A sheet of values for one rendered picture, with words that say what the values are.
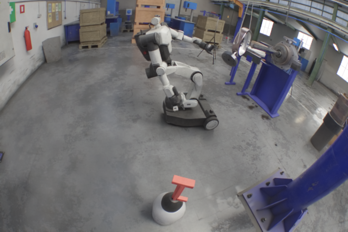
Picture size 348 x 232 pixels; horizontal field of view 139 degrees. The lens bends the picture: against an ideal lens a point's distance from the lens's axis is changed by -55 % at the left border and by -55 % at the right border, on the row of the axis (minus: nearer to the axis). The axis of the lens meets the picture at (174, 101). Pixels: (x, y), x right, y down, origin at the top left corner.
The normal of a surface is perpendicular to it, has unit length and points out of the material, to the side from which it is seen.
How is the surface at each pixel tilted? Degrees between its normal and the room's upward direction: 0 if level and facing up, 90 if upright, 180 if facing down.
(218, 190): 0
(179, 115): 0
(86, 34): 90
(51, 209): 0
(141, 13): 90
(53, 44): 93
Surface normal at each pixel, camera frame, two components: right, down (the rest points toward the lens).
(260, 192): 0.14, -0.80
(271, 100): -0.94, 0.08
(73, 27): 0.29, 0.59
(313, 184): -0.99, -0.08
